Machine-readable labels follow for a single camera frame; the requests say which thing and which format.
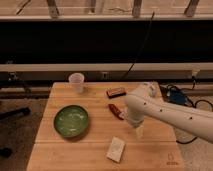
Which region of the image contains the black power cable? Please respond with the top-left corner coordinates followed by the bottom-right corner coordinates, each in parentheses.
top-left (159, 75), bottom-right (213, 145)

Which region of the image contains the white sponge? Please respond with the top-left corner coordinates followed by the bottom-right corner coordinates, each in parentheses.
top-left (106, 137), bottom-right (125, 163)

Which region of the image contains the dark red chili pepper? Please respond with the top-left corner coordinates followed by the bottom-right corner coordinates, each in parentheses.
top-left (108, 104), bottom-right (123, 120)

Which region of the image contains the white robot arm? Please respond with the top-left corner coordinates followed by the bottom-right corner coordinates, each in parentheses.
top-left (125, 82), bottom-right (213, 143)

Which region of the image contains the blue power adapter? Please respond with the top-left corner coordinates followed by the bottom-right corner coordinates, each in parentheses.
top-left (168, 91), bottom-right (186, 105)

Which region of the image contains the black hanging cable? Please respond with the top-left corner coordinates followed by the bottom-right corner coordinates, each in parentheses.
top-left (120, 11), bottom-right (156, 82)

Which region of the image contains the green ceramic bowl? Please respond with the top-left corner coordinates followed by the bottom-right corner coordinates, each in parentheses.
top-left (53, 105), bottom-right (89, 138)

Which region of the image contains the black office chair base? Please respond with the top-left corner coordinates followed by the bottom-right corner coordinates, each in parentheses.
top-left (0, 99), bottom-right (32, 159)

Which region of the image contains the brown rectangular block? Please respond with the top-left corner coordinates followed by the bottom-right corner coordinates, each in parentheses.
top-left (106, 87), bottom-right (126, 99)

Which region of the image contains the clear plastic cup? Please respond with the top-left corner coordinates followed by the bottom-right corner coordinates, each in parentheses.
top-left (68, 73), bottom-right (84, 93)

